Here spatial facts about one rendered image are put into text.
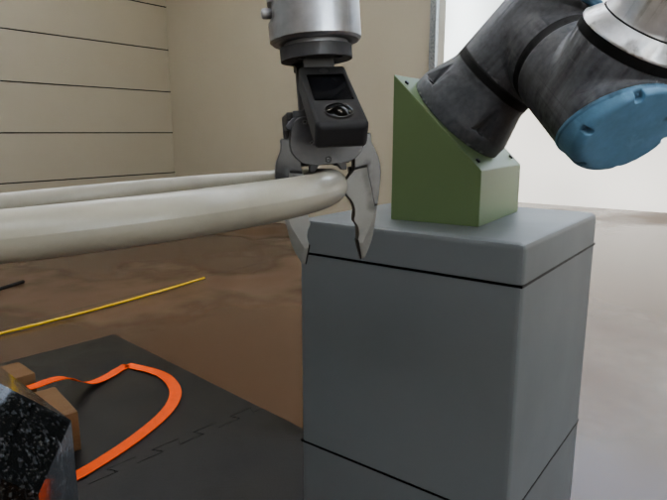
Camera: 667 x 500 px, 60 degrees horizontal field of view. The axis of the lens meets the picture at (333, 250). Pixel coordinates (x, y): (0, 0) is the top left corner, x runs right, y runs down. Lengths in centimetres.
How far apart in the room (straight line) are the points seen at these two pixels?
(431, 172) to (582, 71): 28
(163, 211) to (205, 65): 696
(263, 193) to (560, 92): 55
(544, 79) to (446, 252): 28
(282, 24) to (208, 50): 670
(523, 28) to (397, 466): 72
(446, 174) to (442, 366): 31
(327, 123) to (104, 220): 22
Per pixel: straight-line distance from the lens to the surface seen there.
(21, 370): 250
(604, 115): 81
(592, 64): 84
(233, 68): 695
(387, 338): 96
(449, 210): 96
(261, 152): 663
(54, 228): 35
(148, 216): 35
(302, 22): 57
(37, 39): 698
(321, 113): 51
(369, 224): 58
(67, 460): 95
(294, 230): 57
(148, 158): 756
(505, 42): 97
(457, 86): 99
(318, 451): 114
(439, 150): 96
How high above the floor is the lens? 100
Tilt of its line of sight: 11 degrees down
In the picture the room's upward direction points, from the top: straight up
